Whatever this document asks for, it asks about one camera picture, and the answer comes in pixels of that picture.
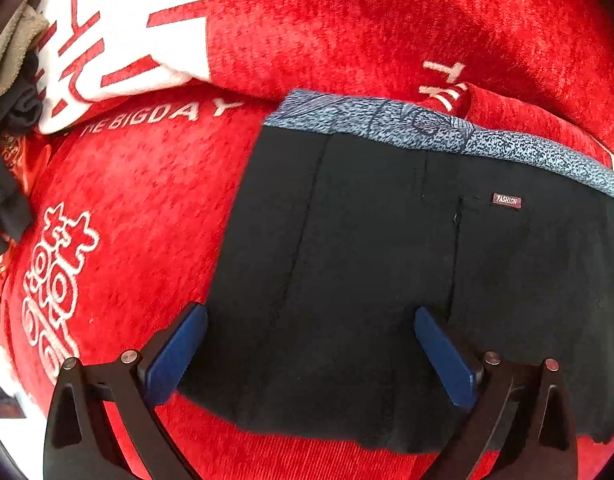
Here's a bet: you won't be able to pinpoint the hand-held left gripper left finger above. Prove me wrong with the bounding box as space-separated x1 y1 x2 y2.
43 302 209 480

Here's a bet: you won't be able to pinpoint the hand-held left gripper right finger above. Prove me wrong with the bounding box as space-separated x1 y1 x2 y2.
413 306 578 480

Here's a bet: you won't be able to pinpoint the black pants with blue waistband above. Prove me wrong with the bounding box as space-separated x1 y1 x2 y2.
179 89 614 456

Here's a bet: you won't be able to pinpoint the black cloth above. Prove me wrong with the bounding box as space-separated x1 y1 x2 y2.
0 52 43 261

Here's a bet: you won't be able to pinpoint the grey cloth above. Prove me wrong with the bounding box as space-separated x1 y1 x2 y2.
0 5 48 98

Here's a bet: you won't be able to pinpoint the red printed blanket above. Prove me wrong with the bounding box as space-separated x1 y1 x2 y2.
0 0 614 480

